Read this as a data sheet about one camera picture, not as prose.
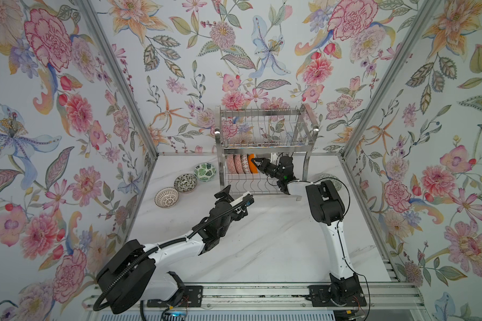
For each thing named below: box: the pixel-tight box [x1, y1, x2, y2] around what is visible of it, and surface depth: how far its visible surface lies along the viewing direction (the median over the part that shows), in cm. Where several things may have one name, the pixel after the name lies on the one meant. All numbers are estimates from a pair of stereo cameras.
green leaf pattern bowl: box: [194, 162, 217, 182], surface depth 112 cm
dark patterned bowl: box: [232, 153, 246, 174], surface depth 103 cm
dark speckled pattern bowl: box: [174, 173, 198, 193], surface depth 107 cm
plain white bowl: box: [247, 153, 260, 174], surface depth 103 cm
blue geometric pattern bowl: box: [240, 153, 251, 174], surface depth 103 cm
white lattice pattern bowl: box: [153, 187, 180, 208], surface depth 102 cm
